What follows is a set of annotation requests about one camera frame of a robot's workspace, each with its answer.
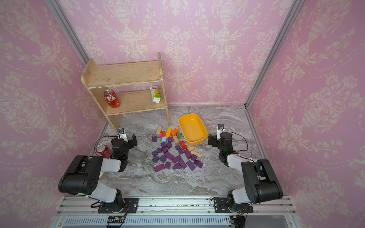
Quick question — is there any small red brick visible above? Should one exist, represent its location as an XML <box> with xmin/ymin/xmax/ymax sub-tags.
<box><xmin>179</xmin><ymin>141</ymin><xmax>187</xmax><ymax>150</ymax></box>

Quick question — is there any natural wood brick near shelf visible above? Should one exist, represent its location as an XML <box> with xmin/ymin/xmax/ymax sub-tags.
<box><xmin>156</xmin><ymin>126</ymin><xmax>163</xmax><ymax>135</ymax></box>

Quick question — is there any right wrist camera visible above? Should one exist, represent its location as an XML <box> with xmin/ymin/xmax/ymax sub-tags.
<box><xmin>216</xmin><ymin>123</ymin><xmax>224</xmax><ymax>140</ymax></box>

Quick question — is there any red cola can on floor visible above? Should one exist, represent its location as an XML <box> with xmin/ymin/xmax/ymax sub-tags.
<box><xmin>96</xmin><ymin>144</ymin><xmax>112</xmax><ymax>159</ymax></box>

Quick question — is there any red cola can on shelf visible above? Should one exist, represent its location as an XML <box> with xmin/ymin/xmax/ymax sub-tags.
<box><xmin>104</xmin><ymin>89</ymin><xmax>120</xmax><ymax>108</ymax></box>

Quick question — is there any purple small square brick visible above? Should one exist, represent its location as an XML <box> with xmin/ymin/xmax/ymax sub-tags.
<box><xmin>164</xmin><ymin>162</ymin><xmax>171</xmax><ymax>169</ymax></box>

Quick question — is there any purple triangle brick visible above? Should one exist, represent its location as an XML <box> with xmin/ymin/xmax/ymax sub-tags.
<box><xmin>173</xmin><ymin>162</ymin><xmax>182</xmax><ymax>170</ymax></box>

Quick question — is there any purple brick centre long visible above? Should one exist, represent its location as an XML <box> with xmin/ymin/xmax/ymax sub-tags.
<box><xmin>164</xmin><ymin>152</ymin><xmax>175</xmax><ymax>161</ymax></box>

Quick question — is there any green white juice carton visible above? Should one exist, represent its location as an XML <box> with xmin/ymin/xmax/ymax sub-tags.
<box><xmin>150</xmin><ymin>85</ymin><xmax>161</xmax><ymax>103</ymax></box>

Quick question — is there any wooden two-tier shelf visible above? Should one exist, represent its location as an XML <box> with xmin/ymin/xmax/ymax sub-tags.
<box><xmin>81</xmin><ymin>52</ymin><xmax>171</xmax><ymax>132</ymax></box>

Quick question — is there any engraved natural wood brick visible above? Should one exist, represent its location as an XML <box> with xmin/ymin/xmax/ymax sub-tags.
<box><xmin>191</xmin><ymin>151</ymin><xmax>202</xmax><ymax>158</ymax></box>

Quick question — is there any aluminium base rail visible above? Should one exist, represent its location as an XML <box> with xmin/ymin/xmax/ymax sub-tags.
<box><xmin>51</xmin><ymin>196</ymin><xmax>301</xmax><ymax>228</ymax></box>

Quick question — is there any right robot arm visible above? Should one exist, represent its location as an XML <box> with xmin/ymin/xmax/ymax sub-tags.
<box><xmin>208</xmin><ymin>132</ymin><xmax>283</xmax><ymax>213</ymax></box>

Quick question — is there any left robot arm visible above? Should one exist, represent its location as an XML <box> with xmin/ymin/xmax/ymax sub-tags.
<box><xmin>58</xmin><ymin>129</ymin><xmax>137</xmax><ymax>214</ymax></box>

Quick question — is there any yellow plastic storage bin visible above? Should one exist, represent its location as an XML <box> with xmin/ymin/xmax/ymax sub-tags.
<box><xmin>178</xmin><ymin>113</ymin><xmax>208</xmax><ymax>145</ymax></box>

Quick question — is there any orange brick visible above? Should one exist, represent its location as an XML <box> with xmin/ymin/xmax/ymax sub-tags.
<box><xmin>171</xmin><ymin>129</ymin><xmax>179</xmax><ymax>136</ymax></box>

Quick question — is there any yellow long brick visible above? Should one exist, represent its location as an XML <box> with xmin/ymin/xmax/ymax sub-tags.
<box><xmin>165</xmin><ymin>128</ymin><xmax>172</xmax><ymax>138</ymax></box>

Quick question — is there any beige wood brick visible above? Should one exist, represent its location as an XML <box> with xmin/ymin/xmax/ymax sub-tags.
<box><xmin>173</xmin><ymin>135</ymin><xmax>180</xmax><ymax>144</ymax></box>

